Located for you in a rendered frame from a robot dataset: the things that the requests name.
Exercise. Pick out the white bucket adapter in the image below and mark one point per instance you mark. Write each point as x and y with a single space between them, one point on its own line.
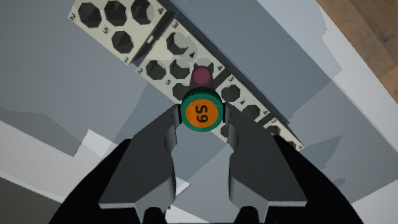
116 25
170 52
234 90

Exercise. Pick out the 50 ml tube with green cap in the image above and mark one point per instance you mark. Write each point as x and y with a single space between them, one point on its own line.
202 107

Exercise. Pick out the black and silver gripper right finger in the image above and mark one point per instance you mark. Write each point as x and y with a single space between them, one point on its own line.
268 173

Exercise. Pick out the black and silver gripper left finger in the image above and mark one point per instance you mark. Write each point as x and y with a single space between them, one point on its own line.
138 174

